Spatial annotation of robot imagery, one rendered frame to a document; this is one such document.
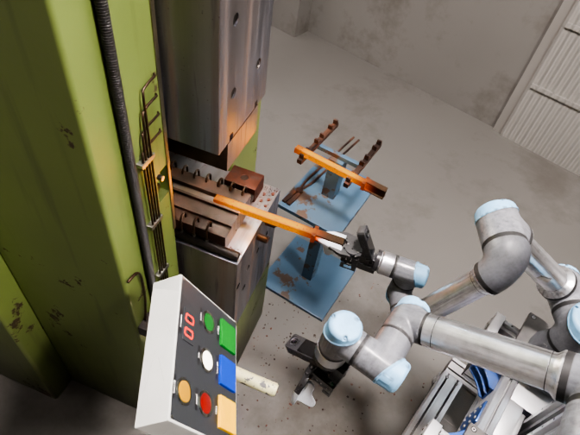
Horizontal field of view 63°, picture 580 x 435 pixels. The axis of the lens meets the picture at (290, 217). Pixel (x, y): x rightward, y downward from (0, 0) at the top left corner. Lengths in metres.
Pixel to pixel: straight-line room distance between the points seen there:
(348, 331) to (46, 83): 0.73
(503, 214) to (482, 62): 2.72
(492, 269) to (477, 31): 2.83
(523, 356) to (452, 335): 0.13
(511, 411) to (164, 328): 1.14
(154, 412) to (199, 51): 0.73
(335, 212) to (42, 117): 1.35
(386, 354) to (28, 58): 0.85
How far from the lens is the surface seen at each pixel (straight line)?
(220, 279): 1.64
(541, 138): 4.03
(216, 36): 1.02
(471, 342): 1.05
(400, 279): 1.52
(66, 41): 0.87
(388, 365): 1.02
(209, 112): 1.13
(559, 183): 3.94
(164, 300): 1.15
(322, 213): 2.04
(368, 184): 1.82
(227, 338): 1.28
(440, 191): 3.37
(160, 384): 1.06
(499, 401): 1.78
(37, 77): 0.94
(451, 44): 4.06
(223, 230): 1.53
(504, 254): 1.32
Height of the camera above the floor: 2.17
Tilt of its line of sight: 48 degrees down
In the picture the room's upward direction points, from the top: 10 degrees clockwise
